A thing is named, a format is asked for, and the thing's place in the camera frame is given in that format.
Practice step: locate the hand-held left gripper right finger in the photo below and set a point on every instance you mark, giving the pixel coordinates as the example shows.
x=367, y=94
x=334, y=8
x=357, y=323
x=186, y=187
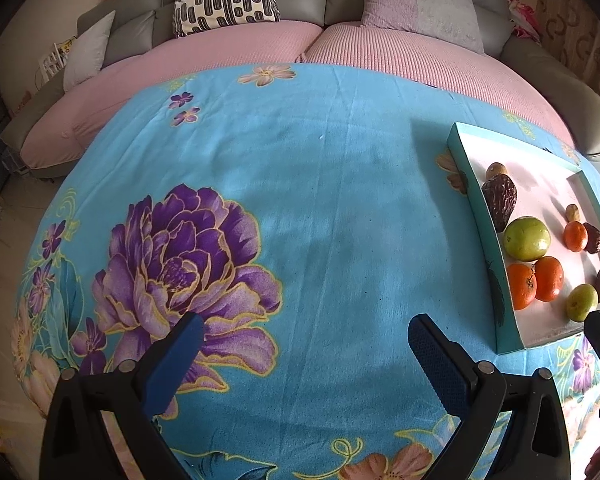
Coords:
x=437, y=360

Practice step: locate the pink seat cover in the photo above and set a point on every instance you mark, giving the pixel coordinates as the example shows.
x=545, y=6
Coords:
x=180, y=70
x=420, y=60

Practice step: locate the large dried red date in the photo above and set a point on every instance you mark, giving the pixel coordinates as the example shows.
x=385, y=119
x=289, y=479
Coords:
x=500, y=202

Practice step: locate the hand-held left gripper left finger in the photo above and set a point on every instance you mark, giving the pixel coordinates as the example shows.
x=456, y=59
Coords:
x=172, y=370

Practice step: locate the blue floral blanket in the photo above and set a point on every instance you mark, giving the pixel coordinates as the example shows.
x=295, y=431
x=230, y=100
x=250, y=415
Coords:
x=330, y=185

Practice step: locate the white rack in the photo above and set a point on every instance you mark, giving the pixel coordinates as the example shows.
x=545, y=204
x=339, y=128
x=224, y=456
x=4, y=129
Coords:
x=55, y=62

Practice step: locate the pink floral cloth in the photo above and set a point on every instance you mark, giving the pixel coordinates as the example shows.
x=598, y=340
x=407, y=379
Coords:
x=524, y=17

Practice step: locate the light grey pillow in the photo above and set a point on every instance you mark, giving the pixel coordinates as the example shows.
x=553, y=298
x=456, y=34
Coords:
x=87, y=52

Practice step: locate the purple grey pillow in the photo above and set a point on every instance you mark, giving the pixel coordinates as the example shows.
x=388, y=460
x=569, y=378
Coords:
x=415, y=0

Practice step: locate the large green guava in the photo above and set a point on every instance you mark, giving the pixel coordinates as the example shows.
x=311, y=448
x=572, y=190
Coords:
x=581, y=303

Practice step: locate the orange tangerine with stem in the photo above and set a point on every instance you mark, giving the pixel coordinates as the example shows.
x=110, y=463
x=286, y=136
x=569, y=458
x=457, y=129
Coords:
x=520, y=287

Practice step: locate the teal shallow box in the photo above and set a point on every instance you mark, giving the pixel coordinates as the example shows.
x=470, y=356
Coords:
x=540, y=170

